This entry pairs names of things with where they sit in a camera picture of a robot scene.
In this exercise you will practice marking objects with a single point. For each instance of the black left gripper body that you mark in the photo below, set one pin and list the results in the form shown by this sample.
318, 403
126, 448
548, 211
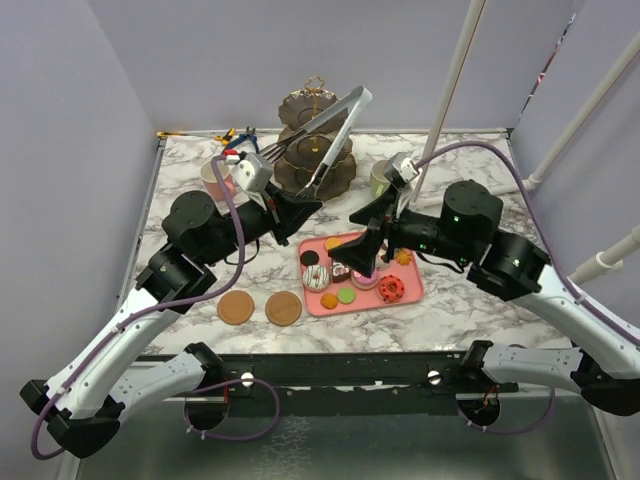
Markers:
259, 222

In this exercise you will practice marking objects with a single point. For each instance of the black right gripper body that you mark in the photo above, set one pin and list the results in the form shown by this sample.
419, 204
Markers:
412, 229

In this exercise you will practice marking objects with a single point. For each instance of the pink frosted donut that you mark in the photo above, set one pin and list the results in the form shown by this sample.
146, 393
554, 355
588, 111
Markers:
364, 282

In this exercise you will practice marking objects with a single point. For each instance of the three-tier grey cake stand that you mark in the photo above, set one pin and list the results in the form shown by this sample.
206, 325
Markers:
294, 170

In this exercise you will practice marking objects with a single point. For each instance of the white chocolate-striped donut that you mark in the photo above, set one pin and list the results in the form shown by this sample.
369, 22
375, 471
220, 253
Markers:
316, 278

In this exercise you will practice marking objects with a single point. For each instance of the metal serving tongs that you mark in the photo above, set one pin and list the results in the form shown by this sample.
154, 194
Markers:
353, 104

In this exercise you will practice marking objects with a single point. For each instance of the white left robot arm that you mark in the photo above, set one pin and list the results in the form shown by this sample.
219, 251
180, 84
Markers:
84, 405

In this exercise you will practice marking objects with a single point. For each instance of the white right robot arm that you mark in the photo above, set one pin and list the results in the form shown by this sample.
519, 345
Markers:
603, 367

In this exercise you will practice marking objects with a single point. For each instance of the chocolate cake slice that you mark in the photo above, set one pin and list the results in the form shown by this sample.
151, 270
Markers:
339, 272

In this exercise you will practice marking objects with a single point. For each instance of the orange flower cookie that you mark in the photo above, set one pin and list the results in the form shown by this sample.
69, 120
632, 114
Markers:
403, 257

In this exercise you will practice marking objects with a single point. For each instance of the orange jam biscuit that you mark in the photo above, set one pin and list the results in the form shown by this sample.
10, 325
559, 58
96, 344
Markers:
332, 242

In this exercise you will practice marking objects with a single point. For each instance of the green macaron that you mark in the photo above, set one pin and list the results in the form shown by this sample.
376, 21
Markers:
346, 295

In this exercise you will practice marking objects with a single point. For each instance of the red frosted donut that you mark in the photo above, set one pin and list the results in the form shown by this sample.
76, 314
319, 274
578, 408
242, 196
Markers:
391, 288

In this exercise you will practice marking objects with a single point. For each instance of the black sandwich cookie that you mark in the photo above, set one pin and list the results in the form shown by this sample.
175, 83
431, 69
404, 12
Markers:
309, 258

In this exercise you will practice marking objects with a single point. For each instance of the green mug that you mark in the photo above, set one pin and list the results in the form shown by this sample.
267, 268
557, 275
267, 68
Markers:
378, 183

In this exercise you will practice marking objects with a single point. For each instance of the chocolate chip cookie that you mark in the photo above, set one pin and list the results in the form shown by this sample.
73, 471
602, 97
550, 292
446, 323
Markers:
329, 301

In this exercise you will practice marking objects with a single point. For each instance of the pink mug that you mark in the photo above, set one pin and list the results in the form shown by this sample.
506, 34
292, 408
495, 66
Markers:
211, 183

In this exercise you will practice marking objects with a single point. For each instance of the right round wooden coaster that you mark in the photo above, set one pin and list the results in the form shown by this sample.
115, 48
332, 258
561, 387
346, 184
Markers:
283, 308

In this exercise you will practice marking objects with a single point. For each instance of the round wooden coaster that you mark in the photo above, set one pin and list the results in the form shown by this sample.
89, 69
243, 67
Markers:
283, 308
235, 307

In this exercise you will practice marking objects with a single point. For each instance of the left round wooden coaster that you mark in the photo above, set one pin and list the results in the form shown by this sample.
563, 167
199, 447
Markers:
235, 307

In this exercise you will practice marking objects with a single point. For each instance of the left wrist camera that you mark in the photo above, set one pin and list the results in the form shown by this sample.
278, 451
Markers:
252, 172

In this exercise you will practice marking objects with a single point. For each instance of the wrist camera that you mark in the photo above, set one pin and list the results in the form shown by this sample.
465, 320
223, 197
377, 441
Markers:
400, 171
252, 172

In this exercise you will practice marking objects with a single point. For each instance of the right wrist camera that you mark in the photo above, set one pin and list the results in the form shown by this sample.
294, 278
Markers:
400, 171

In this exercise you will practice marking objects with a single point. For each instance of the blue handled pliers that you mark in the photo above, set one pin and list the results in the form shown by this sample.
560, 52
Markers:
249, 135

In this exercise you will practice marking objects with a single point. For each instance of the yellow handled cutters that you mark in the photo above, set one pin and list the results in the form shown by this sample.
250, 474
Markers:
226, 138

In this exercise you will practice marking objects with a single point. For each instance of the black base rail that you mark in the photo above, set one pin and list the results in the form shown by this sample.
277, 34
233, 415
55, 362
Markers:
347, 384

